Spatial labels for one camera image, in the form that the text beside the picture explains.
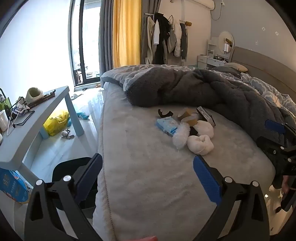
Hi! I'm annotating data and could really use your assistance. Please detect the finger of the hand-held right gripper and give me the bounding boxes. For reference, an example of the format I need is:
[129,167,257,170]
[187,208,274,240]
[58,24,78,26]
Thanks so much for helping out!
[265,119,296,145]
[256,136,296,167]

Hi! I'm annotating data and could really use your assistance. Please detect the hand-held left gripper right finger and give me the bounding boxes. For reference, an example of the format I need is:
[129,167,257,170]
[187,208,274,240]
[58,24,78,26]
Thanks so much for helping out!
[193,155,271,241]

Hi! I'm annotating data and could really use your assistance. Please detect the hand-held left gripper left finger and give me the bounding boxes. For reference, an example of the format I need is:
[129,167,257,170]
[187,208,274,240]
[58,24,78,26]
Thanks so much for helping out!
[24,153,103,241]

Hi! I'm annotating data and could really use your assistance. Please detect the black trash bin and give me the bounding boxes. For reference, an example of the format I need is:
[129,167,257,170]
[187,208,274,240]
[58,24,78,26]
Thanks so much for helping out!
[51,157,99,212]

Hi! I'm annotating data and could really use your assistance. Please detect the white sock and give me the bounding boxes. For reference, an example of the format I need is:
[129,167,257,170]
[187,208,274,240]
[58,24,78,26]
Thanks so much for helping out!
[187,134,214,155]
[193,120,214,139]

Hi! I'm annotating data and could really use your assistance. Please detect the white plastic bag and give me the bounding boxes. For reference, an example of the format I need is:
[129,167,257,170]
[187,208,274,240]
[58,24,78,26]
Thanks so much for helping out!
[172,123,191,150]

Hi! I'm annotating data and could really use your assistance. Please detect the brown cardboard tape roll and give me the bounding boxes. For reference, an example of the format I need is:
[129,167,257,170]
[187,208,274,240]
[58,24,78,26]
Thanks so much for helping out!
[178,107,193,121]
[180,115,198,127]

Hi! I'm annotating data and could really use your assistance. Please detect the bed with grey sheet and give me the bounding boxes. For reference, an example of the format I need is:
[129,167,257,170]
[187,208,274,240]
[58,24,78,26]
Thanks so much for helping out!
[92,81,277,241]

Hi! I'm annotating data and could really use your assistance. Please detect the beige bed headboard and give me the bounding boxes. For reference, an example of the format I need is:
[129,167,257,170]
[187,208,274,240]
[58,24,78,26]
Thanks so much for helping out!
[231,46,296,102]

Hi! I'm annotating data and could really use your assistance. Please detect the black snack packet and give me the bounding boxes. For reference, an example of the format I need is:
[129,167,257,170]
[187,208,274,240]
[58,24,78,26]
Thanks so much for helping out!
[196,106,216,127]

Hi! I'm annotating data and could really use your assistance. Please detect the yellow plastic bag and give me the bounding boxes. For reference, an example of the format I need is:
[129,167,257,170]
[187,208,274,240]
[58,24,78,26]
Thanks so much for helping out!
[43,110,70,137]

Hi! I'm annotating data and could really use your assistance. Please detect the blue tissue packet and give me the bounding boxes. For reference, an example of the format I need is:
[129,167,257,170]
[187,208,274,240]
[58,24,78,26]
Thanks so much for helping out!
[155,116,181,137]

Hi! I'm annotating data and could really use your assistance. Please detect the tan pillow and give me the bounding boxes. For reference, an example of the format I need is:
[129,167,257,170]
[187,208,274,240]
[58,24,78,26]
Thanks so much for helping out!
[228,62,248,72]

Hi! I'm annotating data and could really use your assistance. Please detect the light blue table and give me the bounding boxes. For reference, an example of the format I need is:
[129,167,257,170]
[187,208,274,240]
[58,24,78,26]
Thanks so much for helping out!
[0,86,85,186]

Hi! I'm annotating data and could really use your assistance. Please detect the blue cardboard box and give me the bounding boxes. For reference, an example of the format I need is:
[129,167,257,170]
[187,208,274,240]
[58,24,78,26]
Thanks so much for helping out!
[0,168,33,204]

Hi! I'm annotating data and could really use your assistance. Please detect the black curved plastic piece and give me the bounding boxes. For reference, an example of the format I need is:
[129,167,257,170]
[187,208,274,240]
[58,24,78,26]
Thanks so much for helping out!
[158,109,174,118]

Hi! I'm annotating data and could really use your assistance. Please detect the dark wooden stick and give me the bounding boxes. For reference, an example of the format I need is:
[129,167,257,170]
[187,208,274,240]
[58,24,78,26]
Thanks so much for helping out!
[27,89,57,108]

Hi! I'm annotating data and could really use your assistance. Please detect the grey fleece blanket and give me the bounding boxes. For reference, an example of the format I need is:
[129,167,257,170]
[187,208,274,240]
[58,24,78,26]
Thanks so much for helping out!
[100,64,296,149]

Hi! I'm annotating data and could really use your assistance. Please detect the white dressing table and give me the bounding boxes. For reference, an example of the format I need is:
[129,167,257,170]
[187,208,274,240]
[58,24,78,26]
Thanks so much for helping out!
[197,38,228,70]

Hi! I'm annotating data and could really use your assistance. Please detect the green fuzzy slipper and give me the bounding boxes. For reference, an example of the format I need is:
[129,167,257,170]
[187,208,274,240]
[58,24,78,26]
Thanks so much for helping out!
[25,87,44,103]

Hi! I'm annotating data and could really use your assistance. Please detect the round mirror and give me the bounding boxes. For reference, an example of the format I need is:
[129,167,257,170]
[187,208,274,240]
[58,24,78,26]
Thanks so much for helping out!
[218,31,234,59]

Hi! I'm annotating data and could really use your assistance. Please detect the green bag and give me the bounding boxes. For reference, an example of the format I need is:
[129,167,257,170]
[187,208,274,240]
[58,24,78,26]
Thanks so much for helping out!
[0,88,12,111]

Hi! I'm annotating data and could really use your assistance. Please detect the black framed glass door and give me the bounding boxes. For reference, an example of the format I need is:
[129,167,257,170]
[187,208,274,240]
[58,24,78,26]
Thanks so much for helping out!
[69,0,102,86]

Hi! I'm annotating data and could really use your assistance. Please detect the row of hanging clothes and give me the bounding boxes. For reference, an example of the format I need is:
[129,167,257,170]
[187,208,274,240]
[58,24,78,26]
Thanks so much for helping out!
[141,12,192,65]

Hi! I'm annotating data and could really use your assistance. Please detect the white air conditioner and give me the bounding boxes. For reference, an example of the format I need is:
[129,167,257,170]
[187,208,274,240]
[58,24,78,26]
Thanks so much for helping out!
[181,0,215,11]

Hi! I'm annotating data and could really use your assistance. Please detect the grey curtain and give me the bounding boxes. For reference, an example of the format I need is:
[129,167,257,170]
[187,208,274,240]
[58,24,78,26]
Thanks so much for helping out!
[99,0,114,75]

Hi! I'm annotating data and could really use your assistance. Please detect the yellow curtain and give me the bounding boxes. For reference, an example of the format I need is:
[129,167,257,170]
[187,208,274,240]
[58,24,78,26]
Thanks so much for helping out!
[112,0,141,69]

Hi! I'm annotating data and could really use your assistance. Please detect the metal keychain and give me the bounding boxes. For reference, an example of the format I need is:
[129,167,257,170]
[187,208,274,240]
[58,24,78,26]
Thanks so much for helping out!
[60,130,75,140]

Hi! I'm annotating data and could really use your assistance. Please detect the black wire rack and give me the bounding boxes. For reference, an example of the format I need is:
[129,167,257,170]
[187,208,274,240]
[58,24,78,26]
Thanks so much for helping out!
[7,96,35,127]

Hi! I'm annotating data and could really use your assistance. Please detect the white wall cable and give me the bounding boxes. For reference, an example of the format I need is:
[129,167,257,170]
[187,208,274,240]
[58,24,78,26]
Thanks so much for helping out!
[210,2,226,21]

